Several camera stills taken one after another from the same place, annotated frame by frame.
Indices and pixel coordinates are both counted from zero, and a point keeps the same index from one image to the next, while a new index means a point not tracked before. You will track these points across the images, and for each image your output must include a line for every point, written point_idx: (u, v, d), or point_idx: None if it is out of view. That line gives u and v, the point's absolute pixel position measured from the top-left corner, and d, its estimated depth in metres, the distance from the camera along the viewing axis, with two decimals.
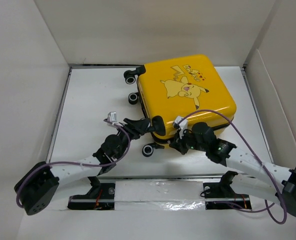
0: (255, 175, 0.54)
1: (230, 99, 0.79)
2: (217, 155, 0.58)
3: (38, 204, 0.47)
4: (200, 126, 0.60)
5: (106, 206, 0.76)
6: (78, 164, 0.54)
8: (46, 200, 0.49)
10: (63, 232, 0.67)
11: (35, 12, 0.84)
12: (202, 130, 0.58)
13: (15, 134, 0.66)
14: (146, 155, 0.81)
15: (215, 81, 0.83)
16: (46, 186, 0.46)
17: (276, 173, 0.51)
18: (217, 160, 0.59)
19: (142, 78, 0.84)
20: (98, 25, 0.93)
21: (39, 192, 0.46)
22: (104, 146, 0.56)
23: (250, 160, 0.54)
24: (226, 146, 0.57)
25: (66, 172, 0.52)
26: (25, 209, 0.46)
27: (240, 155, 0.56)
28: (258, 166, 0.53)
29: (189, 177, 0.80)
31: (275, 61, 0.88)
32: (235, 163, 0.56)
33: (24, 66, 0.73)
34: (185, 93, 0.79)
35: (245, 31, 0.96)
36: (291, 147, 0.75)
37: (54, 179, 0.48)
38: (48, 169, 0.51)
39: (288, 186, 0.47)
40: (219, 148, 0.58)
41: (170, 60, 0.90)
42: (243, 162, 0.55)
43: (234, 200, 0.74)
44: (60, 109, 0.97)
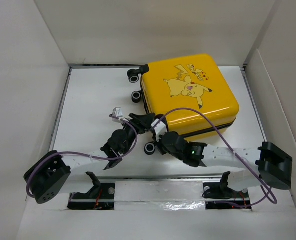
0: (234, 165, 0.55)
1: (233, 98, 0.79)
2: (194, 159, 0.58)
3: (48, 194, 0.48)
4: (170, 135, 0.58)
5: (106, 206, 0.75)
6: (88, 155, 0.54)
8: (56, 190, 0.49)
10: (63, 232, 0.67)
11: (35, 12, 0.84)
12: (173, 139, 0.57)
13: (15, 134, 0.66)
14: (148, 153, 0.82)
15: (219, 81, 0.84)
16: (57, 174, 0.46)
17: (249, 155, 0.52)
18: (194, 164, 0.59)
19: (146, 77, 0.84)
20: (98, 25, 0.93)
21: (50, 180, 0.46)
22: (111, 141, 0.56)
23: (222, 152, 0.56)
24: (199, 148, 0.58)
25: (76, 162, 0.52)
26: (35, 197, 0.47)
27: (212, 152, 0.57)
28: (230, 156, 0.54)
29: (189, 177, 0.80)
31: (275, 61, 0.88)
32: (212, 161, 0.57)
33: (24, 66, 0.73)
34: (188, 93, 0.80)
35: (245, 31, 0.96)
36: (291, 147, 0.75)
37: (66, 169, 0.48)
38: (59, 158, 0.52)
39: (261, 165, 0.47)
40: (192, 151, 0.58)
41: (173, 59, 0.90)
42: (217, 157, 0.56)
43: (234, 200, 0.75)
44: (60, 109, 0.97)
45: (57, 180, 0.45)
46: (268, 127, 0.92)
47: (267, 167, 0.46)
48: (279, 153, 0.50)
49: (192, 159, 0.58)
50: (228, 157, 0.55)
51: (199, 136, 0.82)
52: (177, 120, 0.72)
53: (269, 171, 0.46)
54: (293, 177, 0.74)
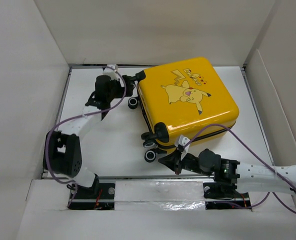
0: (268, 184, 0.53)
1: (232, 103, 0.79)
2: (226, 178, 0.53)
3: (75, 163, 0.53)
4: (206, 155, 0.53)
5: (106, 206, 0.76)
6: (81, 116, 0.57)
8: (79, 157, 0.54)
10: (63, 232, 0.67)
11: (35, 11, 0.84)
12: (212, 160, 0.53)
13: (16, 134, 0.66)
14: (149, 161, 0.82)
15: (216, 85, 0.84)
16: (70, 143, 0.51)
17: (290, 174, 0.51)
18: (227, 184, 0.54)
19: (143, 84, 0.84)
20: (97, 25, 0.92)
21: (69, 153, 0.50)
22: (99, 85, 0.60)
23: (260, 171, 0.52)
24: (229, 166, 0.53)
25: (77, 126, 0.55)
26: (67, 173, 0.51)
27: (248, 170, 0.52)
28: (271, 175, 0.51)
29: (189, 177, 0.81)
31: (275, 61, 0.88)
32: (247, 179, 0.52)
33: (24, 66, 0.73)
34: (187, 98, 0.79)
35: (245, 31, 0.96)
36: (291, 146, 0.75)
37: (72, 136, 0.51)
38: (61, 134, 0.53)
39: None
40: (225, 170, 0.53)
41: (170, 65, 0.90)
42: (254, 176, 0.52)
43: (234, 200, 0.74)
44: (60, 109, 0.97)
45: (74, 146, 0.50)
46: (268, 127, 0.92)
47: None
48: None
49: (225, 178, 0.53)
50: (267, 175, 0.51)
51: (203, 140, 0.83)
52: (178, 127, 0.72)
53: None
54: None
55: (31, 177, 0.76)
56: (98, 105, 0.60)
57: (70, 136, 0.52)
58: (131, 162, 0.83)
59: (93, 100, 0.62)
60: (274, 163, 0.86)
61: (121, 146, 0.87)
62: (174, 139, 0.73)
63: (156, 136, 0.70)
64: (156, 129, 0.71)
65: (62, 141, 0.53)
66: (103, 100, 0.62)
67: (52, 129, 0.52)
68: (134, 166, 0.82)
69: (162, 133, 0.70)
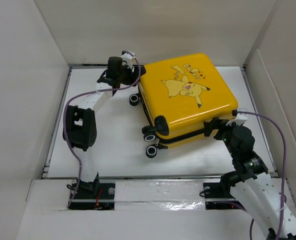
0: (266, 208, 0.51)
1: (232, 96, 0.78)
2: (244, 167, 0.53)
3: (92, 135, 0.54)
4: (244, 130, 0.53)
5: (106, 206, 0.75)
6: (95, 92, 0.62)
8: (95, 130, 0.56)
10: (62, 232, 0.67)
11: (35, 12, 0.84)
12: (244, 135, 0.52)
13: (16, 135, 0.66)
14: (149, 156, 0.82)
15: (216, 79, 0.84)
16: (86, 117, 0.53)
17: (291, 223, 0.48)
18: (241, 173, 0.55)
19: (143, 78, 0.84)
20: (97, 25, 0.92)
21: (86, 124, 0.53)
22: (113, 62, 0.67)
23: (272, 195, 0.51)
24: (257, 163, 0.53)
25: (91, 102, 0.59)
26: (83, 143, 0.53)
27: (265, 184, 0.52)
28: (276, 206, 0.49)
29: (188, 177, 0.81)
31: (275, 61, 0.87)
32: (255, 186, 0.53)
33: (24, 66, 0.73)
34: (186, 92, 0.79)
35: (245, 31, 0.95)
36: (291, 147, 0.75)
37: (88, 111, 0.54)
38: (77, 109, 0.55)
39: None
40: (250, 164, 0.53)
41: (170, 60, 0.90)
42: (263, 191, 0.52)
43: (234, 200, 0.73)
44: (60, 109, 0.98)
45: (89, 119, 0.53)
46: (268, 127, 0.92)
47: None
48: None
49: (243, 166, 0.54)
50: (273, 202, 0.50)
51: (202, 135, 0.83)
52: (176, 120, 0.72)
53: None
54: (293, 177, 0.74)
55: (31, 177, 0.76)
56: (109, 82, 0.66)
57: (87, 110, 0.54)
58: (130, 162, 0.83)
59: (105, 78, 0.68)
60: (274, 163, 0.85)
61: (121, 146, 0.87)
62: (173, 132, 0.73)
63: (157, 129, 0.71)
64: (157, 122, 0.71)
65: (78, 115, 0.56)
66: (113, 78, 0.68)
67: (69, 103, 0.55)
68: (133, 166, 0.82)
69: (162, 127, 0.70)
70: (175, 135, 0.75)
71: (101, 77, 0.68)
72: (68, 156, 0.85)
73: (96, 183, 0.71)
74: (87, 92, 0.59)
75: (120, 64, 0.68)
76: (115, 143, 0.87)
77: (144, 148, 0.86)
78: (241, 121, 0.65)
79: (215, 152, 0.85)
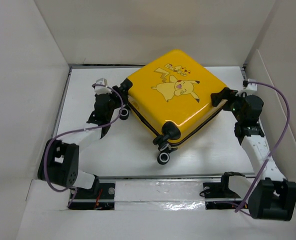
0: (253, 165, 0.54)
1: (221, 83, 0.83)
2: (243, 130, 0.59)
3: (71, 174, 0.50)
4: (256, 100, 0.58)
5: (106, 206, 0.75)
6: (82, 130, 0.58)
8: (76, 168, 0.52)
10: (62, 232, 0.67)
11: (35, 11, 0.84)
12: (253, 102, 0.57)
13: (16, 135, 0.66)
14: (162, 163, 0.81)
15: (201, 72, 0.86)
16: (70, 152, 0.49)
17: (273, 172, 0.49)
18: (238, 135, 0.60)
19: (132, 90, 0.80)
20: (97, 25, 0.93)
21: (66, 161, 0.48)
22: (98, 106, 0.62)
23: (261, 150, 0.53)
24: (255, 131, 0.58)
25: (76, 138, 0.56)
26: (62, 182, 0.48)
27: (257, 142, 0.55)
28: (261, 157, 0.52)
29: (189, 177, 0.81)
31: (275, 61, 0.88)
32: (247, 144, 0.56)
33: (24, 66, 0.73)
34: (181, 91, 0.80)
35: (245, 31, 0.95)
36: (291, 147, 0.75)
37: (72, 145, 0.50)
38: (60, 144, 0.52)
39: (269, 183, 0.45)
40: (249, 128, 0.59)
41: (151, 65, 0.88)
42: (254, 146, 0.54)
43: (234, 200, 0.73)
44: (60, 109, 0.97)
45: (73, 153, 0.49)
46: (268, 127, 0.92)
47: (268, 185, 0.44)
48: (288, 200, 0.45)
49: (242, 129, 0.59)
50: (260, 154, 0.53)
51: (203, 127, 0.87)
52: (184, 121, 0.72)
53: (264, 188, 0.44)
54: (294, 177, 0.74)
55: (31, 177, 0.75)
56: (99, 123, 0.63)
57: (71, 144, 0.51)
58: (131, 162, 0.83)
59: (94, 119, 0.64)
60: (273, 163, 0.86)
61: (121, 146, 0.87)
62: (183, 134, 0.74)
63: (169, 136, 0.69)
64: (166, 129, 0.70)
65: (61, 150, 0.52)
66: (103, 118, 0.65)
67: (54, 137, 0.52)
68: (133, 167, 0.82)
69: (173, 132, 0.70)
70: (183, 137, 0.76)
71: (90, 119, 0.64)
72: None
73: (96, 184, 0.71)
74: (72, 130, 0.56)
75: (106, 104, 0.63)
76: (115, 143, 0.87)
77: (144, 147, 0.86)
78: (250, 92, 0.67)
79: (215, 152, 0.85)
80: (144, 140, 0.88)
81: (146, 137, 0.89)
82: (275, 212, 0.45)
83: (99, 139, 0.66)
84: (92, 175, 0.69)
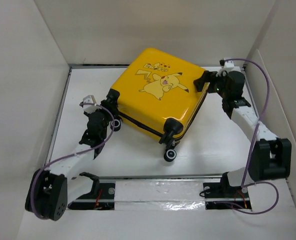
0: (247, 132, 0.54)
1: (200, 69, 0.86)
2: (230, 104, 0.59)
3: (59, 206, 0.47)
4: (238, 74, 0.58)
5: (106, 206, 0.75)
6: (73, 154, 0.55)
8: (64, 198, 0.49)
10: (62, 232, 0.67)
11: (35, 11, 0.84)
12: (235, 76, 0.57)
13: (15, 135, 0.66)
14: (168, 159, 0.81)
15: (179, 64, 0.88)
16: (57, 184, 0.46)
17: (266, 133, 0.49)
18: (227, 111, 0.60)
19: (120, 98, 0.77)
20: (97, 25, 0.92)
21: (53, 195, 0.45)
22: (91, 127, 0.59)
23: (252, 118, 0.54)
24: (243, 103, 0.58)
25: (66, 166, 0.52)
26: (49, 217, 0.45)
27: (246, 111, 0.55)
28: (252, 122, 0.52)
29: (188, 177, 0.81)
31: (275, 61, 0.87)
32: (237, 115, 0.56)
33: (24, 67, 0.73)
34: (169, 86, 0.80)
35: (245, 31, 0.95)
36: (291, 147, 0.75)
37: (61, 176, 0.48)
38: (49, 174, 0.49)
39: (264, 143, 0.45)
40: (235, 102, 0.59)
41: (129, 69, 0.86)
42: (244, 116, 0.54)
43: (234, 200, 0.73)
44: (60, 109, 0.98)
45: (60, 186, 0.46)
46: (268, 127, 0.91)
47: (264, 147, 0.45)
48: (285, 156, 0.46)
49: (229, 103, 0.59)
50: (250, 120, 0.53)
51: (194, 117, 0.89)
52: (184, 113, 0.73)
53: (261, 150, 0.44)
54: (293, 177, 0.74)
55: (31, 177, 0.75)
56: (93, 143, 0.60)
57: (60, 175, 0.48)
58: (131, 162, 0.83)
59: (88, 139, 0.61)
60: None
61: (121, 146, 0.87)
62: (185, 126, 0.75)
63: (174, 131, 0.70)
64: (167, 127, 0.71)
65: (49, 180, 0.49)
66: (96, 138, 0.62)
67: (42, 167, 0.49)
68: (133, 167, 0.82)
69: (176, 126, 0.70)
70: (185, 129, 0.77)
71: (83, 139, 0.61)
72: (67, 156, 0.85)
73: (96, 184, 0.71)
74: (61, 156, 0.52)
75: (99, 124, 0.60)
76: (115, 144, 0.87)
77: (144, 148, 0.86)
78: (230, 70, 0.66)
79: (215, 152, 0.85)
80: (144, 141, 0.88)
81: (146, 137, 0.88)
82: (275, 171, 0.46)
83: (91, 160, 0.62)
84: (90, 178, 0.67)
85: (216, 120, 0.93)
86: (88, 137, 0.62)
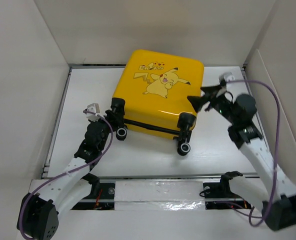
0: (260, 173, 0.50)
1: (194, 61, 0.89)
2: (240, 134, 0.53)
3: (49, 230, 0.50)
4: (247, 100, 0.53)
5: (106, 206, 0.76)
6: (65, 174, 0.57)
8: (55, 222, 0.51)
10: (62, 232, 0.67)
11: (35, 12, 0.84)
12: (246, 104, 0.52)
13: (15, 135, 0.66)
14: (183, 153, 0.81)
15: (172, 60, 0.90)
16: (43, 215, 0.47)
17: (285, 185, 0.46)
18: (235, 141, 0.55)
19: (127, 106, 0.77)
20: (97, 25, 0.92)
21: (40, 225, 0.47)
22: (89, 139, 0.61)
23: (266, 159, 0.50)
24: (252, 131, 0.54)
25: (56, 189, 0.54)
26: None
27: (259, 149, 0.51)
28: (269, 169, 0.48)
29: (189, 177, 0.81)
31: (275, 61, 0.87)
32: (249, 152, 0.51)
33: (24, 66, 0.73)
34: (170, 83, 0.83)
35: (245, 31, 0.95)
36: (291, 147, 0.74)
37: (48, 206, 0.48)
38: (39, 198, 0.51)
39: (285, 201, 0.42)
40: (244, 131, 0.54)
41: (126, 73, 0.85)
42: (258, 155, 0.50)
43: (234, 200, 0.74)
44: (60, 109, 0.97)
45: (46, 218, 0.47)
46: (268, 127, 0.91)
47: (285, 205, 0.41)
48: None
49: (238, 133, 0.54)
50: (267, 165, 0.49)
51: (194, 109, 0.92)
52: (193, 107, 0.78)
53: (282, 209, 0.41)
54: (293, 177, 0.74)
55: (31, 177, 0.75)
56: (89, 156, 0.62)
57: (48, 202, 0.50)
58: (131, 163, 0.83)
59: (84, 150, 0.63)
60: None
61: (121, 146, 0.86)
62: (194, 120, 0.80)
63: (190, 124, 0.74)
64: (181, 121, 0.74)
65: (40, 203, 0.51)
66: (93, 150, 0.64)
67: (31, 193, 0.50)
68: (133, 167, 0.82)
69: (191, 119, 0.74)
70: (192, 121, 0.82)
71: (79, 150, 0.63)
72: (67, 156, 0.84)
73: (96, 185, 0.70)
74: (51, 179, 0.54)
75: (97, 135, 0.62)
76: (115, 144, 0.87)
77: (144, 148, 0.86)
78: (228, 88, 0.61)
79: (214, 152, 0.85)
80: (144, 141, 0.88)
81: (146, 137, 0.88)
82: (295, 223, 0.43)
83: (88, 172, 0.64)
84: (88, 182, 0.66)
85: (216, 120, 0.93)
86: (84, 148, 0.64)
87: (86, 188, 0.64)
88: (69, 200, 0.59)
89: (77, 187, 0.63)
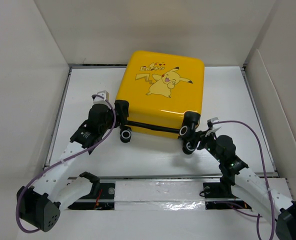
0: (258, 198, 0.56)
1: (194, 60, 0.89)
2: (229, 170, 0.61)
3: (50, 219, 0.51)
4: (227, 140, 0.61)
5: (106, 206, 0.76)
6: (61, 162, 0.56)
8: (56, 211, 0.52)
10: (62, 232, 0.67)
11: (35, 11, 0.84)
12: (226, 144, 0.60)
13: (16, 135, 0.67)
14: (188, 151, 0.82)
15: (173, 60, 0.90)
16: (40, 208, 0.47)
17: (280, 200, 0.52)
18: (227, 175, 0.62)
19: (131, 107, 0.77)
20: (97, 25, 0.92)
21: (40, 216, 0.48)
22: (93, 115, 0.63)
23: (257, 182, 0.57)
24: (239, 164, 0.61)
25: (52, 180, 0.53)
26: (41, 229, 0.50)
27: (248, 176, 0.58)
28: (263, 191, 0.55)
29: (188, 177, 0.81)
31: (275, 61, 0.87)
32: (242, 181, 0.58)
33: (24, 67, 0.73)
34: (172, 82, 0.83)
35: (245, 31, 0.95)
36: (291, 147, 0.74)
37: (43, 199, 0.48)
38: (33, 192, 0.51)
39: (284, 214, 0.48)
40: (231, 164, 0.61)
41: (127, 75, 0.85)
42: (249, 181, 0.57)
43: (234, 200, 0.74)
44: (60, 109, 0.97)
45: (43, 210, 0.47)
46: (268, 127, 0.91)
47: (287, 219, 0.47)
48: None
49: (227, 169, 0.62)
50: (261, 188, 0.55)
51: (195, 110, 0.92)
52: (197, 105, 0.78)
53: (287, 224, 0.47)
54: (293, 177, 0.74)
55: (31, 176, 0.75)
56: (90, 136, 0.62)
57: (42, 196, 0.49)
58: (131, 163, 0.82)
59: (82, 132, 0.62)
60: (274, 163, 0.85)
61: (121, 146, 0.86)
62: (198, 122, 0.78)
63: (194, 121, 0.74)
64: (187, 120, 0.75)
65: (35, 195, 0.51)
66: (93, 132, 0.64)
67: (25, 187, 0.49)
68: (133, 167, 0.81)
69: (196, 116, 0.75)
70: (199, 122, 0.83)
71: (77, 132, 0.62)
72: None
73: (96, 186, 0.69)
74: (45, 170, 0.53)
75: (102, 115, 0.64)
76: (115, 143, 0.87)
77: (144, 148, 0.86)
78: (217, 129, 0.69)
79: None
80: (144, 141, 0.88)
81: (146, 137, 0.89)
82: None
83: (88, 155, 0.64)
84: (90, 181, 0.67)
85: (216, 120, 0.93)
86: (85, 129, 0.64)
87: (86, 187, 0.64)
88: (71, 194, 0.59)
89: (78, 184, 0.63)
